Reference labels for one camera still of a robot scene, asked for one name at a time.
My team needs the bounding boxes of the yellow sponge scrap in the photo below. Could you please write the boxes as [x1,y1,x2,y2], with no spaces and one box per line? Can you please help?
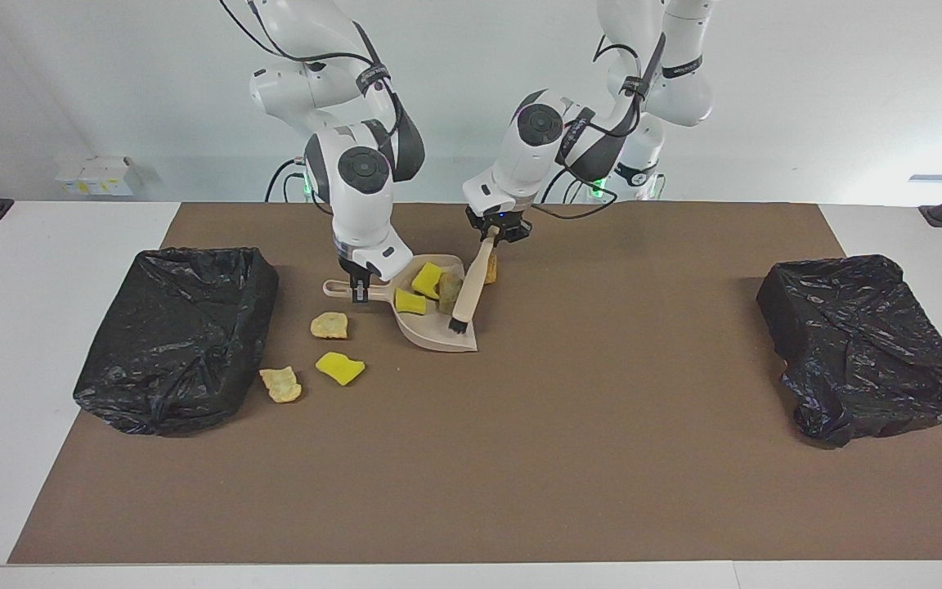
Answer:
[315,351,366,387]

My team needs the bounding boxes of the white wall boxes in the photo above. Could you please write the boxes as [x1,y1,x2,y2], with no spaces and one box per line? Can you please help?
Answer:
[56,157,143,197]

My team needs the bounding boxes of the brown table mat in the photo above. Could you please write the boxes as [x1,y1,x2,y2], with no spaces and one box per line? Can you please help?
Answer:
[7,202,942,565]

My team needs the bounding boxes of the yellow notched sponge piece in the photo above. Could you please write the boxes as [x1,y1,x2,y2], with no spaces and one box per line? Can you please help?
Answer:
[411,262,444,300]

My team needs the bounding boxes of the beige hand brush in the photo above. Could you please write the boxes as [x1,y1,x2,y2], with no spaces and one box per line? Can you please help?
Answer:
[448,237,498,335]

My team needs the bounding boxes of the tan cracker piece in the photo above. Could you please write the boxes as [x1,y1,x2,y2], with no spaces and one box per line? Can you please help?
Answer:
[259,366,303,404]

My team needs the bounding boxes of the black bag lined bin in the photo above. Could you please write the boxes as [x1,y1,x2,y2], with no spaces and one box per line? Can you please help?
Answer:
[73,247,280,436]
[756,254,942,448]

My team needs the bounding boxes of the black right base cable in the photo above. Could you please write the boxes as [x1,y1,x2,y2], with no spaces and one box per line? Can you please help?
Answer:
[265,158,308,203]

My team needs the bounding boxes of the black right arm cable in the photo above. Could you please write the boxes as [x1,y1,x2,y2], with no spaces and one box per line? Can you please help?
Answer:
[220,0,402,164]

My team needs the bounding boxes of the beige plastic dustpan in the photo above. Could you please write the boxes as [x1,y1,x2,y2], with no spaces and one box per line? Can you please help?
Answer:
[322,254,478,354]

